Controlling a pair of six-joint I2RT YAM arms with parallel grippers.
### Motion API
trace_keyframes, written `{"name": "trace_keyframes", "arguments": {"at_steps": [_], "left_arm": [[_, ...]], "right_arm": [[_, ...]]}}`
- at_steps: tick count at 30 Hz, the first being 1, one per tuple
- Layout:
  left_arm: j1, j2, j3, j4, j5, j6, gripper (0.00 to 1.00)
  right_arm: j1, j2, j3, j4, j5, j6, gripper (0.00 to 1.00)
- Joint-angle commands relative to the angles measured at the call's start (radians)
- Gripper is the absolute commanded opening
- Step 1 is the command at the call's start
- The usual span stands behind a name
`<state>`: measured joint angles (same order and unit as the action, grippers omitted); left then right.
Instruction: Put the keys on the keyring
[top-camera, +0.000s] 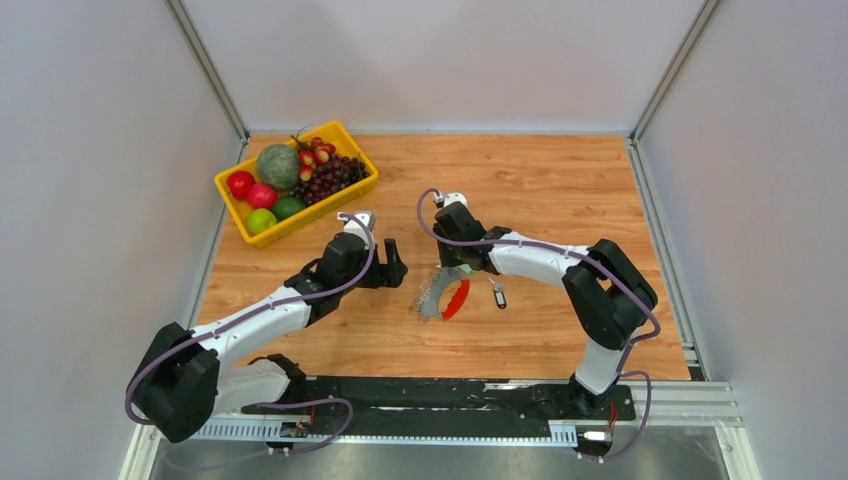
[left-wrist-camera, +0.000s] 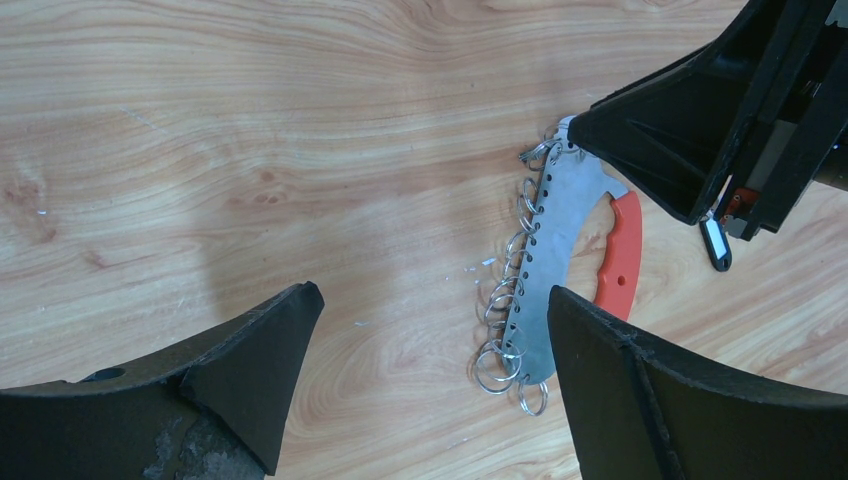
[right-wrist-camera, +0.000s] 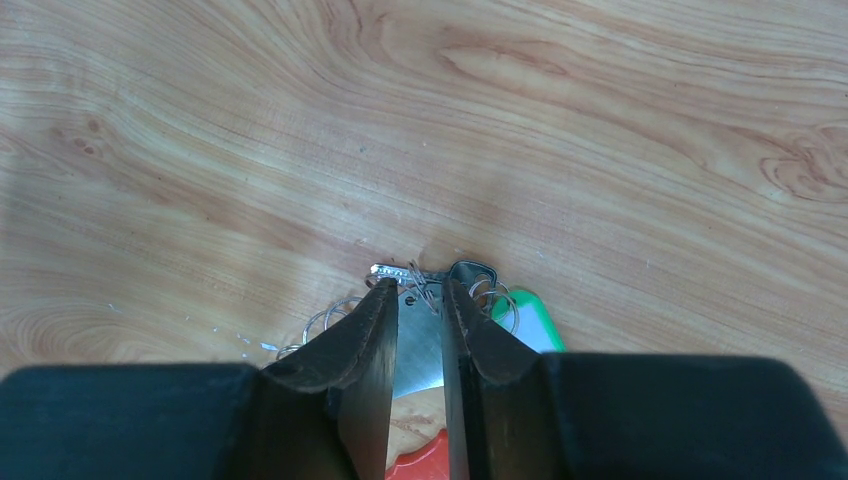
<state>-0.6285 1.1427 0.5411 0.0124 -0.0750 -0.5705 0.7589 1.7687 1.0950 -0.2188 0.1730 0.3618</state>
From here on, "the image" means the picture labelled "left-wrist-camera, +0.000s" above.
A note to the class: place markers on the metal key holder red handle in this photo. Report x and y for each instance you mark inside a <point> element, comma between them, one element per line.
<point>565,185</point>

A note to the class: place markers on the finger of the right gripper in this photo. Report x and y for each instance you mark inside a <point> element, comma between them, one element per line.
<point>665,131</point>
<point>796,126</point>

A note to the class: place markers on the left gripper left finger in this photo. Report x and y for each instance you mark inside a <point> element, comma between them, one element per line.
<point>212,406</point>

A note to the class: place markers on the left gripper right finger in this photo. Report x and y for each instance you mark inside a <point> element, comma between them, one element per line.
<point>641,407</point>

